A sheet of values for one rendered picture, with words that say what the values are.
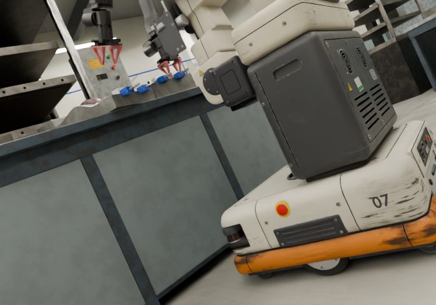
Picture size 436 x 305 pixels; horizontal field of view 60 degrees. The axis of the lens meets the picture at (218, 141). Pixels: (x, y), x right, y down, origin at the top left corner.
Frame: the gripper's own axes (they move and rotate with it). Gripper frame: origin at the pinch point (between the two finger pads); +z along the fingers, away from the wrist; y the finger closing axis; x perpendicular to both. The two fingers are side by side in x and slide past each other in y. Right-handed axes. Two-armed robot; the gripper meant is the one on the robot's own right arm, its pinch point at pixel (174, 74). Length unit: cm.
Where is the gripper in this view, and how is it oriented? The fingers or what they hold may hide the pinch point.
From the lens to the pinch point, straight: 191.7
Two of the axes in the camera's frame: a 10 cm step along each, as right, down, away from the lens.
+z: 4.2, 9.1, 0.0
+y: -6.7, 3.1, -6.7
